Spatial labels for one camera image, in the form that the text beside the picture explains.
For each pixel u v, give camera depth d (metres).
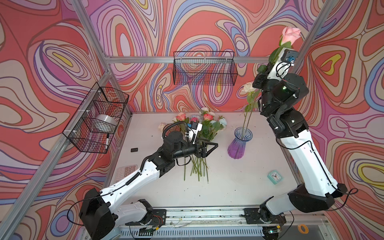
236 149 0.91
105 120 0.73
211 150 0.61
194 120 1.08
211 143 0.66
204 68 0.96
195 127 0.60
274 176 0.85
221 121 1.01
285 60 0.40
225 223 0.72
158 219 0.72
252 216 0.73
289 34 0.43
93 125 0.72
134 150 0.98
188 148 0.59
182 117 1.08
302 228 0.70
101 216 0.37
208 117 1.05
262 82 0.49
